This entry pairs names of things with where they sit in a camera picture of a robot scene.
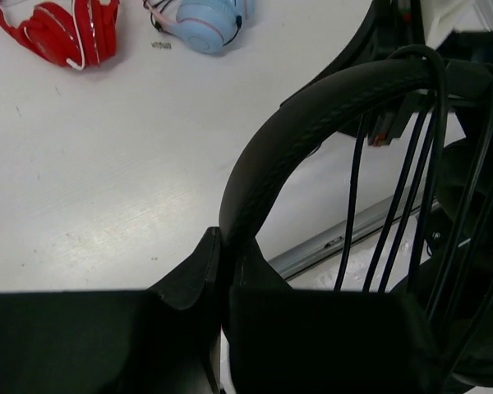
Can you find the blue pink cat headphones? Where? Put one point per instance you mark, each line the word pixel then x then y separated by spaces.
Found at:
pixel 205 26

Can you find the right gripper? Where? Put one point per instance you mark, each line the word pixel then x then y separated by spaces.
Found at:
pixel 386 123

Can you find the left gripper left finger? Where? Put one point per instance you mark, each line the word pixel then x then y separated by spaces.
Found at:
pixel 164 339

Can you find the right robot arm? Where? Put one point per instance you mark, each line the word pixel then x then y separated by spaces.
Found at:
pixel 460 31

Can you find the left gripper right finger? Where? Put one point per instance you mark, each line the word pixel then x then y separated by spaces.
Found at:
pixel 286 340

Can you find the small metal plug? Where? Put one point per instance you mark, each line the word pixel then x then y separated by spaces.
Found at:
pixel 161 45

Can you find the red headphones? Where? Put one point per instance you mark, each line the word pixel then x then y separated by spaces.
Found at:
pixel 85 36

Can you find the black headset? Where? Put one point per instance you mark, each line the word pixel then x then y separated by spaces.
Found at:
pixel 437 242

